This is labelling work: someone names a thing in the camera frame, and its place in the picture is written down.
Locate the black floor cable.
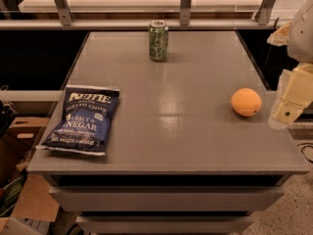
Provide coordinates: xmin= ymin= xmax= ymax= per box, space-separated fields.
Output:
xmin=296 ymin=142 xmax=313 ymax=165

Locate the grey drawer cabinet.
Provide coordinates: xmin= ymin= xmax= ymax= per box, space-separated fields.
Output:
xmin=29 ymin=31 xmax=309 ymax=234

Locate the green soda can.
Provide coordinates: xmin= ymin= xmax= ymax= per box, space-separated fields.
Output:
xmin=149 ymin=20 xmax=168 ymax=62

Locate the metal window frame rail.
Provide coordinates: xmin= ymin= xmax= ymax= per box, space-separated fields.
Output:
xmin=0 ymin=0 xmax=313 ymax=31

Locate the blue Kettle chip bag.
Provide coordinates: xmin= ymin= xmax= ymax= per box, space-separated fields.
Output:
xmin=38 ymin=85 xmax=119 ymax=156

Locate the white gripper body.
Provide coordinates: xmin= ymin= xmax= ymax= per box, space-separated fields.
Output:
xmin=288 ymin=0 xmax=313 ymax=63

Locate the orange fruit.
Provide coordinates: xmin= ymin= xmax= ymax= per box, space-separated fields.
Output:
xmin=231 ymin=88 xmax=262 ymax=118

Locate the brown cardboard box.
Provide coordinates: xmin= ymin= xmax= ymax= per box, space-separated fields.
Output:
xmin=0 ymin=117 xmax=59 ymax=235

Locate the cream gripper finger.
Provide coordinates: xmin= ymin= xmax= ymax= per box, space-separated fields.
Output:
xmin=268 ymin=63 xmax=313 ymax=129
xmin=267 ymin=23 xmax=291 ymax=47

